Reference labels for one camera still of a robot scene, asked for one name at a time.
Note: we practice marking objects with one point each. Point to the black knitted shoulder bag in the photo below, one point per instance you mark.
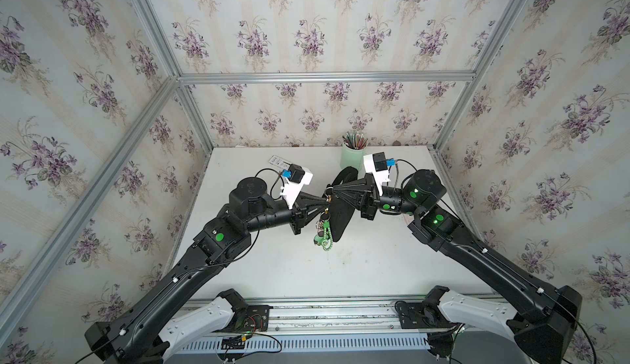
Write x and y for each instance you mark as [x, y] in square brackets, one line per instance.
[339, 211]

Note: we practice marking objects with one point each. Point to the coloured pencils bunch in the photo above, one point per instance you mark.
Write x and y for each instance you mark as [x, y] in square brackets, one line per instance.
[355, 140]

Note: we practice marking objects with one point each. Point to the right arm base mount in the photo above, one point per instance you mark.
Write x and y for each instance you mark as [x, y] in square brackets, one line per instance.
[444, 308]

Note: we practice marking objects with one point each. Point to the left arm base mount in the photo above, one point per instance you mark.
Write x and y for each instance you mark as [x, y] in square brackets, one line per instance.
[228, 312]

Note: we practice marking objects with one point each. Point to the small circuit board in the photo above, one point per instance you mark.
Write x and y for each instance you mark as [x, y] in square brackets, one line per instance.
[237, 342]

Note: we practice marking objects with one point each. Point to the aluminium frame profile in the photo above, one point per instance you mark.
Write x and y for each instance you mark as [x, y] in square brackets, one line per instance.
[329, 77]

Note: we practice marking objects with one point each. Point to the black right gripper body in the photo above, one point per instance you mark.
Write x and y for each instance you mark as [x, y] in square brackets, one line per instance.
[370, 210]

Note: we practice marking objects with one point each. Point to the green pencil cup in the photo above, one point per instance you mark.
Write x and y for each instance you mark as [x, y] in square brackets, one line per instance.
[351, 157]

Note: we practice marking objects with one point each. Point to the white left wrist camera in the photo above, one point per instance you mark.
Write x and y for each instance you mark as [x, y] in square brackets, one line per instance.
[295, 177]

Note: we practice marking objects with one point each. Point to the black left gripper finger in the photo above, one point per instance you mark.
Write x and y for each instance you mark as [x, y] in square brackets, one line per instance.
[307, 200]
[311, 212]

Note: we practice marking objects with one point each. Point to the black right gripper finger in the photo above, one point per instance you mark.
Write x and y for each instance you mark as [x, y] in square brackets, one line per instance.
[352, 188]
[345, 203]

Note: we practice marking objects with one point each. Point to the green charm keychain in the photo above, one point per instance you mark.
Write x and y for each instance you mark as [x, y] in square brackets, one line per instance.
[323, 239]

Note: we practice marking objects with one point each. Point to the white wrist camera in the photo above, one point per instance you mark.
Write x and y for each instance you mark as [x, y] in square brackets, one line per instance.
[378, 165]
[295, 177]

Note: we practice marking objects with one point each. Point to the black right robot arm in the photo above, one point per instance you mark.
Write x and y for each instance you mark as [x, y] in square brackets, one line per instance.
[540, 318]

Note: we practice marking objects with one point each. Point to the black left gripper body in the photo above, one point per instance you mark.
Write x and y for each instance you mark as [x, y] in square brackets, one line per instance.
[297, 214]

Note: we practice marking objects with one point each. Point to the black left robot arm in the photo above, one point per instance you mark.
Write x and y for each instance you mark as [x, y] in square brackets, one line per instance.
[152, 331]

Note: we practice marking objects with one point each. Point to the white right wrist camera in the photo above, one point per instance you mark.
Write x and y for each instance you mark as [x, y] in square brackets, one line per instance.
[378, 165]

